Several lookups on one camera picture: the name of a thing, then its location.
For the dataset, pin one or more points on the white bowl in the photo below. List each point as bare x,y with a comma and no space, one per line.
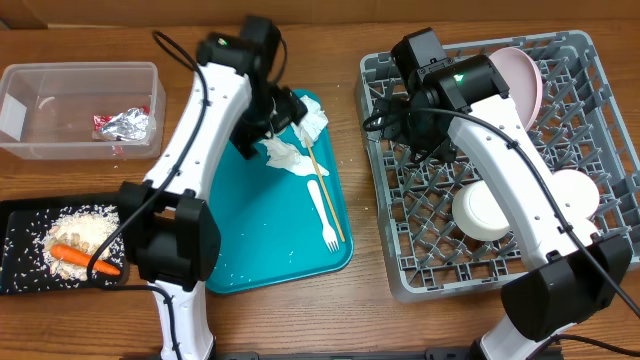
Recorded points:
477,213

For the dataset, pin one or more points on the large pink plate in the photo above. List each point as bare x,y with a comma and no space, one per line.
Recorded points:
523,77

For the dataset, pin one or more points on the torn white tissue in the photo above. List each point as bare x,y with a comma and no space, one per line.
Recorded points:
286,156

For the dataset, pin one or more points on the rice and peanut shells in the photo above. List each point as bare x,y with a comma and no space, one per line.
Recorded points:
80,235

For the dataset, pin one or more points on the black waste tray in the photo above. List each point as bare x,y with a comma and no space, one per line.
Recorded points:
60,201

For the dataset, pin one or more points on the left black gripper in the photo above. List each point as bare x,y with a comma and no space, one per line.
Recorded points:
287,105

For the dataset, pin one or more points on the white plastic fork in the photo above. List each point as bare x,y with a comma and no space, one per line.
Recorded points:
328,233

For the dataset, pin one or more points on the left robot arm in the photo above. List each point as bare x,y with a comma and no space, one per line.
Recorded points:
166,225

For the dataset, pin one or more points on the white napkin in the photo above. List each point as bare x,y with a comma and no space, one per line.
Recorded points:
312,123

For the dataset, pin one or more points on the grey dishwasher rack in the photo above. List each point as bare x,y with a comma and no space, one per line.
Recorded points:
579,127

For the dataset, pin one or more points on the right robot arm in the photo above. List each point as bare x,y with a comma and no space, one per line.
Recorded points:
483,107

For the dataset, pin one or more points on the teal plastic serving tray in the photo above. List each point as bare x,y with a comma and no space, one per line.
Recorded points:
270,229

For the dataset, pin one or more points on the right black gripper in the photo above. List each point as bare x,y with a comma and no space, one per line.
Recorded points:
390,113

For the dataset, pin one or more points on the wooden chopstick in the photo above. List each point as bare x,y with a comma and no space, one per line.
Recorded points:
324,188

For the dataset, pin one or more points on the clear plastic bin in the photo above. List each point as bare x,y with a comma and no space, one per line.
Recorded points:
48,110

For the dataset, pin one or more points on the red snack wrapper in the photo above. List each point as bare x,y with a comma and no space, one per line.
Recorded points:
130,125

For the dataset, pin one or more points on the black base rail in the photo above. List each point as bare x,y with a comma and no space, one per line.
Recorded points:
441,353

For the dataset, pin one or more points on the orange carrot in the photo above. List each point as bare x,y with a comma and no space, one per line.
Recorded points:
76,257

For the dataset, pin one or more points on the pink bowl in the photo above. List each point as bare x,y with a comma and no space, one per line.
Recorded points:
578,191

